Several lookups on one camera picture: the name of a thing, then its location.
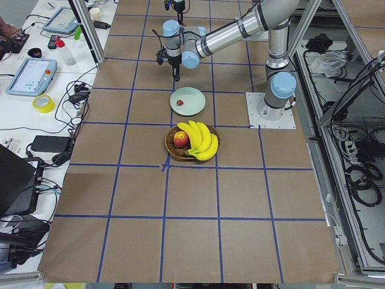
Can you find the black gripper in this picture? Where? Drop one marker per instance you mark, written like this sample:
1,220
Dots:
174,61
179,6

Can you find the pale green plate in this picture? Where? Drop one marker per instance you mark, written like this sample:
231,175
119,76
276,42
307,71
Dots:
194,101

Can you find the red yellow apple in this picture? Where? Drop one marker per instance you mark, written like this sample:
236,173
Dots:
180,139

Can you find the yellow banana bunch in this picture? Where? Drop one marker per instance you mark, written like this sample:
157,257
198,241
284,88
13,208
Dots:
204,144

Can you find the brown wicker basket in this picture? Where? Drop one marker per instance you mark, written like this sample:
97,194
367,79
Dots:
179,153

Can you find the paper cup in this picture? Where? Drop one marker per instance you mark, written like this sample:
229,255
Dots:
95,13

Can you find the green marker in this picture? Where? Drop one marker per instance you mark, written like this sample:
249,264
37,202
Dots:
78,33

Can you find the clear bottle red cap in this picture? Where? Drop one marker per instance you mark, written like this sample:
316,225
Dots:
65,52

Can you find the far blue teach pendant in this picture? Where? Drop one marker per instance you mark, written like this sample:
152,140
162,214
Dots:
62,22

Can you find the blue teach pendant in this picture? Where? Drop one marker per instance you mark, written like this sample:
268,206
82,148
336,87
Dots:
62,22
33,77

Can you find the black phone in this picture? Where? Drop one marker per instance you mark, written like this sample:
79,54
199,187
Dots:
52,42

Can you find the yellow tape roll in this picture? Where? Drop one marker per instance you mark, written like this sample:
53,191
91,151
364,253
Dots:
43,104

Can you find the black round bowl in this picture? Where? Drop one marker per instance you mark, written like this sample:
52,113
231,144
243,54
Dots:
35,52

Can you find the near blue teach pendant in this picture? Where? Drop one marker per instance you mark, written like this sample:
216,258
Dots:
33,77

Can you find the black cloth bundle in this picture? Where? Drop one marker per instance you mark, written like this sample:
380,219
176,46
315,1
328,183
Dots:
319,44

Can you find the black power adapter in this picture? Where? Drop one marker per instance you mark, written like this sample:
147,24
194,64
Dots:
45,143

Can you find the white crumpled cloth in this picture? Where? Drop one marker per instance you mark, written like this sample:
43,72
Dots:
328,64

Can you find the black laptop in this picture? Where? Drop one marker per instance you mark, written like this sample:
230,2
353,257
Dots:
20,178

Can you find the aluminium frame post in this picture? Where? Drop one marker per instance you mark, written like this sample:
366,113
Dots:
84,20

